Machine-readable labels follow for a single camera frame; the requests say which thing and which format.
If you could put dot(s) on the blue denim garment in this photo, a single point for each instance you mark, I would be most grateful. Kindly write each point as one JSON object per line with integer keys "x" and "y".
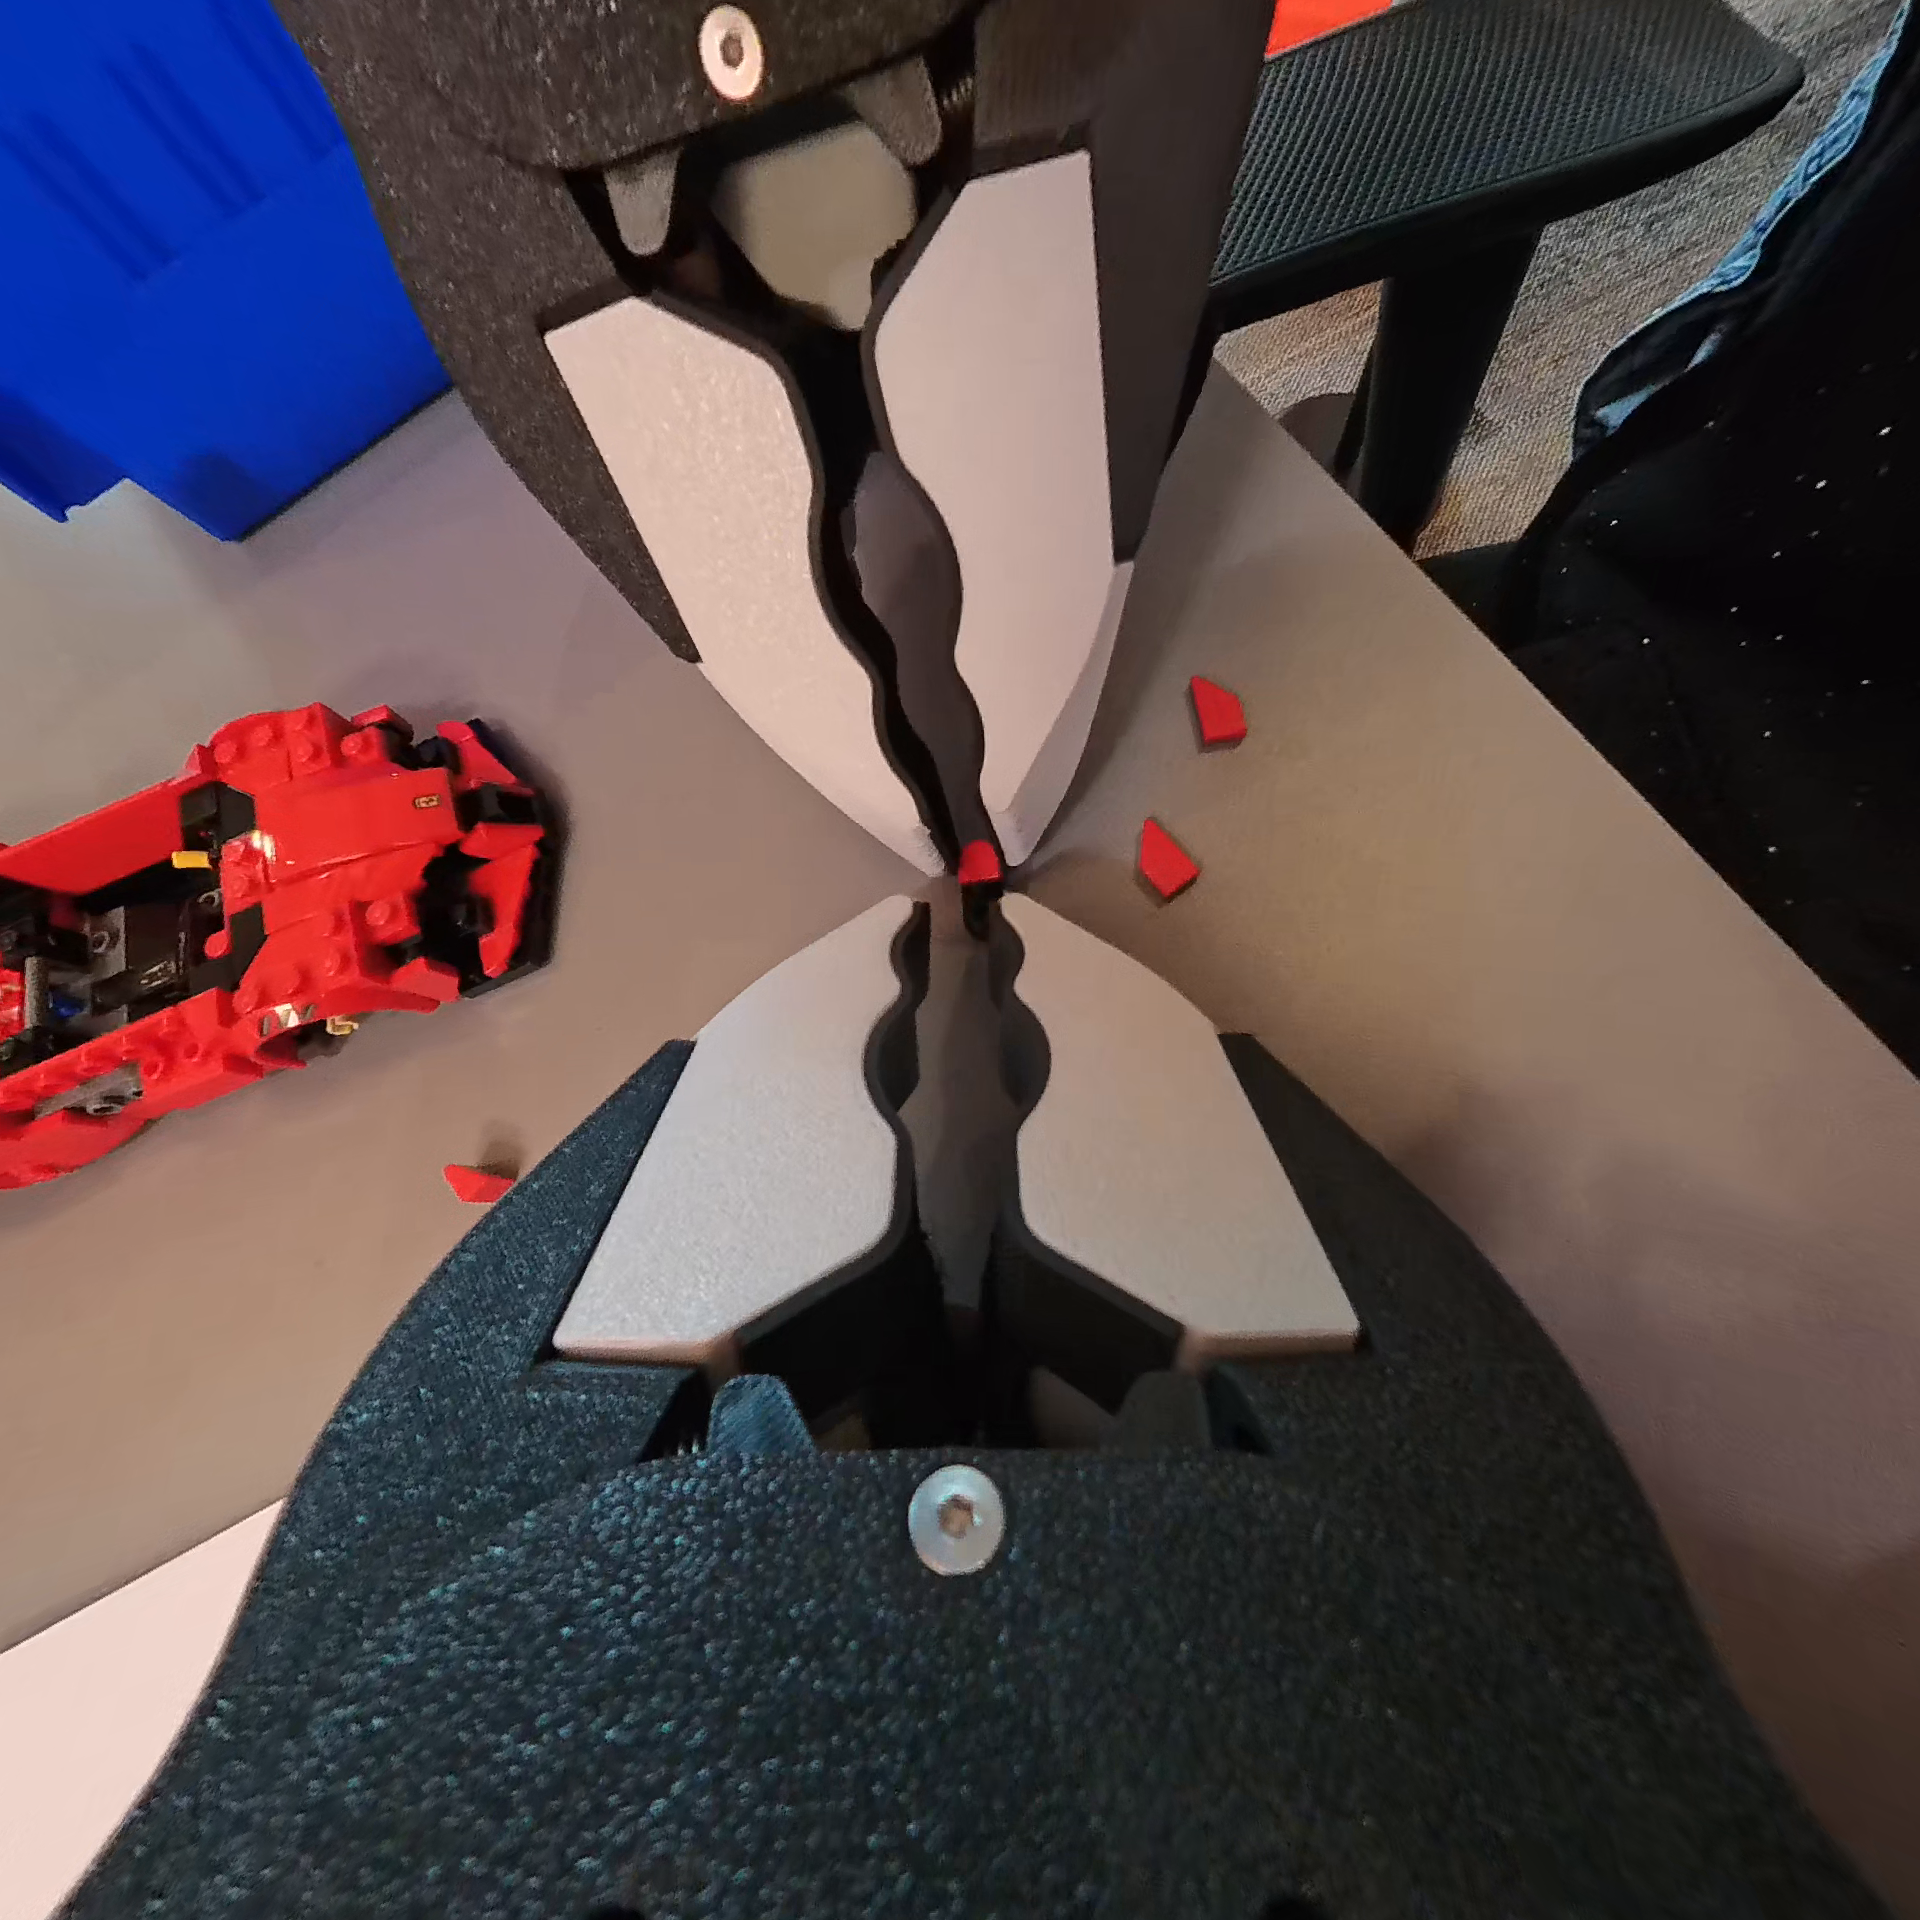
{"x": 1800, "y": 165}

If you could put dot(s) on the small red lego piece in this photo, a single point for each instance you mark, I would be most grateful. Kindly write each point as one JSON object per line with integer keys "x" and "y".
{"x": 1215, "y": 715}
{"x": 1166, "y": 859}
{"x": 979, "y": 863}
{"x": 480, "y": 1186}

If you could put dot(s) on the black mesh chair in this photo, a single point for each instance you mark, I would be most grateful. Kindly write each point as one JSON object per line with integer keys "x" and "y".
{"x": 1424, "y": 136}

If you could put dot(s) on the blue plastic bin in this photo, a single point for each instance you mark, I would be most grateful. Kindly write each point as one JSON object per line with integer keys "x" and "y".
{"x": 180, "y": 300}

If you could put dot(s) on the red lego car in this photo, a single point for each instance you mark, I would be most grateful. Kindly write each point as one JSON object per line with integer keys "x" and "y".
{"x": 300, "y": 901}

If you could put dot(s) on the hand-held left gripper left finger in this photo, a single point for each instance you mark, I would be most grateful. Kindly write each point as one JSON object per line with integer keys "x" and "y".
{"x": 735, "y": 1186}

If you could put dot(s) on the red object on chair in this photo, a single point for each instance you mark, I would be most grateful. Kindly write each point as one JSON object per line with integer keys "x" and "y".
{"x": 1312, "y": 24}

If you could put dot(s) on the person's dark speckled clothing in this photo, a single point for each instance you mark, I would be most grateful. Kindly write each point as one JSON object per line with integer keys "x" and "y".
{"x": 1724, "y": 599}

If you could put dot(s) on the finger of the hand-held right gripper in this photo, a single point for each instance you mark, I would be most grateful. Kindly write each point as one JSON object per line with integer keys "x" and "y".
{"x": 705, "y": 482}
{"x": 1003, "y": 422}

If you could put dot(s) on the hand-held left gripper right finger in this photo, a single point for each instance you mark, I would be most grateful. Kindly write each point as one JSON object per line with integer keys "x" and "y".
{"x": 1184, "y": 1186}

